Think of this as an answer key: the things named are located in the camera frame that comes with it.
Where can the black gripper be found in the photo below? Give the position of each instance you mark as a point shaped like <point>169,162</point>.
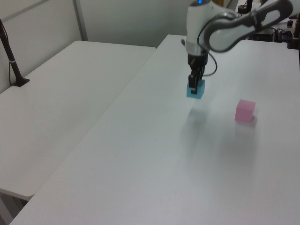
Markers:
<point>198,61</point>

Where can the blue cube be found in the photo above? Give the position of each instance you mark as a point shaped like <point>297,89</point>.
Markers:
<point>200,91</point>

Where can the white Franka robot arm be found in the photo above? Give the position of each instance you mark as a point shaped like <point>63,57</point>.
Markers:
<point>194,23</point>

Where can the pink cube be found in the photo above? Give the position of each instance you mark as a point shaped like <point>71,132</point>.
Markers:
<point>243,112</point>

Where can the black stand with round base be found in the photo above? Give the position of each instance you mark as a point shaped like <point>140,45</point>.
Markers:
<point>243,9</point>

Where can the black clamp mount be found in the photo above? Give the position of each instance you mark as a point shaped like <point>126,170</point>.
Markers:
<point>294,42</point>

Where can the black camera pole with base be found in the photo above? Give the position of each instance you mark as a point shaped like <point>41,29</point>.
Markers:
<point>21,82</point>

